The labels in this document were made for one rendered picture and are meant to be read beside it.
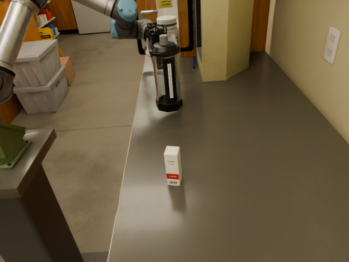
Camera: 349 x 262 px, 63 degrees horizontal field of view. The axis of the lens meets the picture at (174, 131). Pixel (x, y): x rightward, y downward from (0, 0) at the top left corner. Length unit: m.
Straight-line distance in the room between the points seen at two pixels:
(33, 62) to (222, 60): 2.28
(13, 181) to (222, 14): 0.98
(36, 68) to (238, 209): 2.81
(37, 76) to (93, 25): 3.35
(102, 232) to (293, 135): 1.37
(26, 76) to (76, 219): 1.78
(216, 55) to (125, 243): 0.91
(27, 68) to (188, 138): 2.54
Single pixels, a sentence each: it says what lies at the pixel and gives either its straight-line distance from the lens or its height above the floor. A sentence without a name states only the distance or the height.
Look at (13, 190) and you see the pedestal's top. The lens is 0.97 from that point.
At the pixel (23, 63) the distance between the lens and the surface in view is 3.29.
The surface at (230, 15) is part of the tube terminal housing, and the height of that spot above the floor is 1.23.
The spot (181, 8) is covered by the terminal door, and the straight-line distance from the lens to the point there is 1.57.
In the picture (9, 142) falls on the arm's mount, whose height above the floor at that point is 1.01.
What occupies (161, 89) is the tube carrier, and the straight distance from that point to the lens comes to 1.03.
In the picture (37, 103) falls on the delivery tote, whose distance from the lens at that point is 3.47.
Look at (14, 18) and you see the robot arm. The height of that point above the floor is 1.30.
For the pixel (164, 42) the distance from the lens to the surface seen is 1.00.
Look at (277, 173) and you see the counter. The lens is 0.85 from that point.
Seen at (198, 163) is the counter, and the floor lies 0.94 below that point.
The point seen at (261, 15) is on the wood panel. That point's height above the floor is 1.13.
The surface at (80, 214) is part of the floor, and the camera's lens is 2.12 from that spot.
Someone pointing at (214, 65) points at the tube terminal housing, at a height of 1.02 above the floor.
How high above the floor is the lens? 1.50
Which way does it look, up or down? 34 degrees down
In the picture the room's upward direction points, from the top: 5 degrees counter-clockwise
